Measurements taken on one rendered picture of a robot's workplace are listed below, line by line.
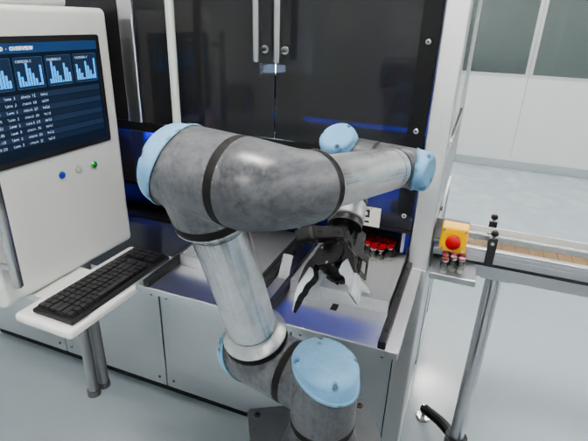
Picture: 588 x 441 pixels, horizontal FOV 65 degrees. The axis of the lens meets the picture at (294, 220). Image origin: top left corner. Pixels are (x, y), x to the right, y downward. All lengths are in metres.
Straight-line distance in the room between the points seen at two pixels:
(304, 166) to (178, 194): 0.16
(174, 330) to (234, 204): 1.45
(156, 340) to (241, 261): 1.39
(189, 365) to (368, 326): 1.04
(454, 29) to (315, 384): 0.87
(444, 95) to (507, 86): 4.64
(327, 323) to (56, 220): 0.83
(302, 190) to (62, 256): 1.11
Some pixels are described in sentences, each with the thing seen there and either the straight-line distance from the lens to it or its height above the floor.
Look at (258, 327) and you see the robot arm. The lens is 0.79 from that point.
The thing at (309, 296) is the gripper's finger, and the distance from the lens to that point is 0.93.
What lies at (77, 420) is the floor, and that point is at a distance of 2.26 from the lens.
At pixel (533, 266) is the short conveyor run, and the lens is 1.51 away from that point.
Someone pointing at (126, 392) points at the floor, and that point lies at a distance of 2.31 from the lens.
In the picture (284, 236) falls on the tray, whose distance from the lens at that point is 1.53.
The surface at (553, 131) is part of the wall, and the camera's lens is 6.00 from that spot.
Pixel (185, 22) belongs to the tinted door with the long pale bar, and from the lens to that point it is 1.51.
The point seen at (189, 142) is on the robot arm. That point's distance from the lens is 0.58.
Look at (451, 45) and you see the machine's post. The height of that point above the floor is 1.49.
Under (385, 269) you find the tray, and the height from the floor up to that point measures 0.88.
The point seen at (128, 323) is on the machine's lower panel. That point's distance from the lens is 2.08.
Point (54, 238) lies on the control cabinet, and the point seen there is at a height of 0.94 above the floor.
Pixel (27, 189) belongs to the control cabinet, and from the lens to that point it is 1.42.
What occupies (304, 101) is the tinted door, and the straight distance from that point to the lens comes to 1.35.
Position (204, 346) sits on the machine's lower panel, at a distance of 1.90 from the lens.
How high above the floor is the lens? 1.54
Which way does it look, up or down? 24 degrees down
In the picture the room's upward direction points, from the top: 2 degrees clockwise
